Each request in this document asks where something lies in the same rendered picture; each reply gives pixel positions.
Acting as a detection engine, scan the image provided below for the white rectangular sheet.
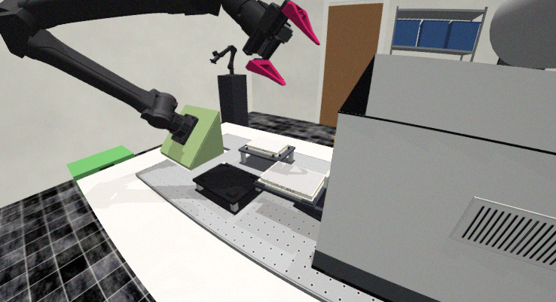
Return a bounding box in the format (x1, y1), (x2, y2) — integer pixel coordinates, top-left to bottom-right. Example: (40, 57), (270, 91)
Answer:
(261, 162), (324, 195)

